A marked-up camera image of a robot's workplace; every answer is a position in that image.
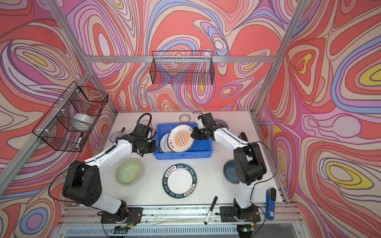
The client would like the black wire basket left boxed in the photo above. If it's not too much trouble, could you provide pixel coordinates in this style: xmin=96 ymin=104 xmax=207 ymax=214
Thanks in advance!
xmin=32 ymin=82 xmax=109 ymax=152

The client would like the white plate orange sunburst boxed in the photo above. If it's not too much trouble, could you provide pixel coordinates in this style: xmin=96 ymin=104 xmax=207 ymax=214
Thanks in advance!
xmin=167 ymin=124 xmax=194 ymax=153

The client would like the white tape roll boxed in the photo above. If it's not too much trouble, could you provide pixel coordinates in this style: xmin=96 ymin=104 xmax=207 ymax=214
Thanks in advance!
xmin=69 ymin=113 xmax=94 ymax=132

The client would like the dark blue ceramic bowl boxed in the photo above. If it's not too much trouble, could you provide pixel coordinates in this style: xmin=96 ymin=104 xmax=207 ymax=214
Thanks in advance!
xmin=223 ymin=160 xmax=240 ymax=184

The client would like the black wire basket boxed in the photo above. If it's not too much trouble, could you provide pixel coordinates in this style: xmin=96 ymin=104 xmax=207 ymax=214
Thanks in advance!
xmin=32 ymin=82 xmax=109 ymax=152
xmin=149 ymin=50 xmax=215 ymax=85

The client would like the green ceramic bowl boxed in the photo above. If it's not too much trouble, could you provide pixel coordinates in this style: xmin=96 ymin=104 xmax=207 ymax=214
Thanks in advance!
xmin=115 ymin=158 xmax=142 ymax=186

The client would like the white plate flower outline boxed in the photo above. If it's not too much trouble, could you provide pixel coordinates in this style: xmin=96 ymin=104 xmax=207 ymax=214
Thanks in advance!
xmin=160 ymin=133 xmax=173 ymax=153

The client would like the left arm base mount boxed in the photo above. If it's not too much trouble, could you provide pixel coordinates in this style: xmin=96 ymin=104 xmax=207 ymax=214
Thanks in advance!
xmin=101 ymin=207 xmax=143 ymax=225

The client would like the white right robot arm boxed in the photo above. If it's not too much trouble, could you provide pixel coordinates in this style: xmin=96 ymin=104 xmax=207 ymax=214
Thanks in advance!
xmin=191 ymin=111 xmax=267 ymax=210

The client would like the clear grey plastic cup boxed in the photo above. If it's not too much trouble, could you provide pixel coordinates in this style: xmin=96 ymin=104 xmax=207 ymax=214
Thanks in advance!
xmin=109 ymin=131 xmax=123 ymax=143

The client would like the black marker on rail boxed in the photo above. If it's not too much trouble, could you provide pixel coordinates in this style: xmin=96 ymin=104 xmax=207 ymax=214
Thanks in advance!
xmin=204 ymin=196 xmax=218 ymax=225

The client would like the white plate green lettered rim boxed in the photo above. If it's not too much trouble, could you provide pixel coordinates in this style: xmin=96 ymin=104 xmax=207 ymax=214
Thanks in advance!
xmin=162 ymin=163 xmax=197 ymax=199

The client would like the black wire basket back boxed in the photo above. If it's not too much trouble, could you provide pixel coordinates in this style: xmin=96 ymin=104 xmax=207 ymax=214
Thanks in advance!
xmin=149 ymin=50 xmax=215 ymax=85

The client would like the marker in left basket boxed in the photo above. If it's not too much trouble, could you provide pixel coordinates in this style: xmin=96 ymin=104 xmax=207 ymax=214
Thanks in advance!
xmin=75 ymin=133 xmax=83 ymax=150

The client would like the black stapler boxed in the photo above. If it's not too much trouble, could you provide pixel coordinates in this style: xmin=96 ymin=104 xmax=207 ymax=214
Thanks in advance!
xmin=239 ymin=132 xmax=248 ymax=142

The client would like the blue handheld device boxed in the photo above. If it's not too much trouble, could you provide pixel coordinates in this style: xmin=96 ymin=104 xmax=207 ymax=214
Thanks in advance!
xmin=266 ymin=188 xmax=277 ymax=221

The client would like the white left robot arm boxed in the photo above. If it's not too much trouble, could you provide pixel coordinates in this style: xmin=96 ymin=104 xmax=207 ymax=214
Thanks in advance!
xmin=62 ymin=124 xmax=157 ymax=214

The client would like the grey purple bowl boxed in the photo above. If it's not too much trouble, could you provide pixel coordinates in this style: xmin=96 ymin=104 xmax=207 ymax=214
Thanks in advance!
xmin=215 ymin=119 xmax=229 ymax=129

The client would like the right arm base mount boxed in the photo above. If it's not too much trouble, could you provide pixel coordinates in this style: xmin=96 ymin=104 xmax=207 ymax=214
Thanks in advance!
xmin=216 ymin=205 xmax=261 ymax=224

